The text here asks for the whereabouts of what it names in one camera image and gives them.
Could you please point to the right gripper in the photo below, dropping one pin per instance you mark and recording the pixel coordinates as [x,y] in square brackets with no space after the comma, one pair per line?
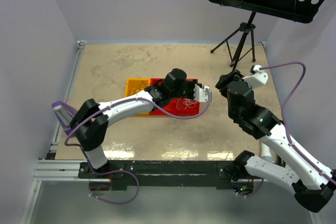
[224,79]

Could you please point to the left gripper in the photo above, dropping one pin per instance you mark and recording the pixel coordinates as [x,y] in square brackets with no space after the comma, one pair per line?
[191,84]

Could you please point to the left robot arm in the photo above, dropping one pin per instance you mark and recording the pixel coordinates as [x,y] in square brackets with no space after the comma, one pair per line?
[90,123]

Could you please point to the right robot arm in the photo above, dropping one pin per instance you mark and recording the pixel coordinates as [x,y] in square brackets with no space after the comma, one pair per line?
[309,180]

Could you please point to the right red plastic bin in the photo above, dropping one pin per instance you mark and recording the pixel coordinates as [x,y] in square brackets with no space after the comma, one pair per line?
[183,107]

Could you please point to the yellow plastic bin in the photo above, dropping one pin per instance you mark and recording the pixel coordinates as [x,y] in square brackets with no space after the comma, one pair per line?
[135,85]

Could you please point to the white cylinder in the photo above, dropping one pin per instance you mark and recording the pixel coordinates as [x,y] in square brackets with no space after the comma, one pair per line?
[265,153]

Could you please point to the purple box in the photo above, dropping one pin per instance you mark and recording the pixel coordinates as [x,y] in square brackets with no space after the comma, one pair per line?
[64,114]

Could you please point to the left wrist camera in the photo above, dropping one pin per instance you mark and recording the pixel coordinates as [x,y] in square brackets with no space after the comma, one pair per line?
[202,93]

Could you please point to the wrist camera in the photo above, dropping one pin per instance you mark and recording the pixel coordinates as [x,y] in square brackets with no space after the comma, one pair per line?
[257,78]
[202,93]

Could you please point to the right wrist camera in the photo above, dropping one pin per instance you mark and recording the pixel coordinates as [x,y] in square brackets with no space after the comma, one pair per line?
[257,78]

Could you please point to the aluminium frame rail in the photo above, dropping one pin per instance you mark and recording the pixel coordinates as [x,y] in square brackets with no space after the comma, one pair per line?
[50,170]

